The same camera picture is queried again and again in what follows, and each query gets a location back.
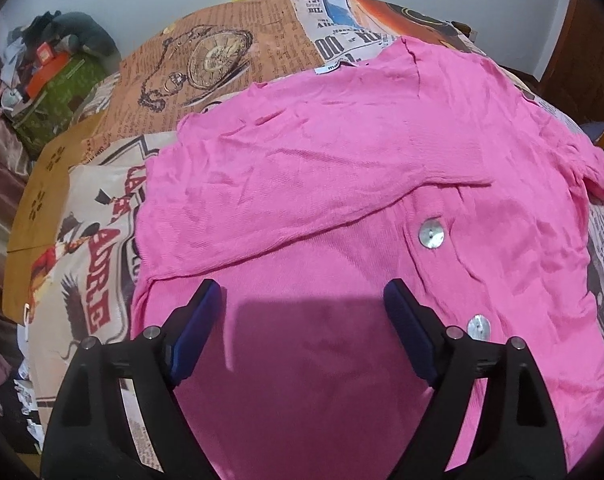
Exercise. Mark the brown paw print cardboard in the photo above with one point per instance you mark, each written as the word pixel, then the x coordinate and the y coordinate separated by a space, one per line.
pixel 37 210

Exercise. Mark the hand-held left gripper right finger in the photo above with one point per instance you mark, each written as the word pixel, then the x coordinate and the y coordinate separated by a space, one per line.
pixel 407 330

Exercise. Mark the pink buttoned cardigan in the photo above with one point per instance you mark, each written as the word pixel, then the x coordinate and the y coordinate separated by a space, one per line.
pixel 332 185

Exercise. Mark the pile of mixed clothes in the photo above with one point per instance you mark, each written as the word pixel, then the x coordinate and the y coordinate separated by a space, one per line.
pixel 17 55

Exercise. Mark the orange flat box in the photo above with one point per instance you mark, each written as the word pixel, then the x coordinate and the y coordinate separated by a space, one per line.
pixel 37 82

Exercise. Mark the small orange box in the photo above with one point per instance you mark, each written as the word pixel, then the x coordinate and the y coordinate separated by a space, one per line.
pixel 44 53

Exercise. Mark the grey cloth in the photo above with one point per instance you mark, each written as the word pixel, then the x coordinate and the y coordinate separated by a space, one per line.
pixel 89 35

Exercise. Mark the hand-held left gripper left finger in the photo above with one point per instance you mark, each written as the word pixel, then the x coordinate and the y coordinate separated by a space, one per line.
pixel 197 330

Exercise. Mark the green patterned box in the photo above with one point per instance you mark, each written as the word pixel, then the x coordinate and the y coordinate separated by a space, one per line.
pixel 57 105

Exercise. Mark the brown wooden door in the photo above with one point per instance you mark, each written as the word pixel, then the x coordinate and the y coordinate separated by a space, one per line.
pixel 587 50

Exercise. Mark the newspaper print blanket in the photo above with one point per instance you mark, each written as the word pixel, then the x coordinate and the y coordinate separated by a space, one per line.
pixel 207 60

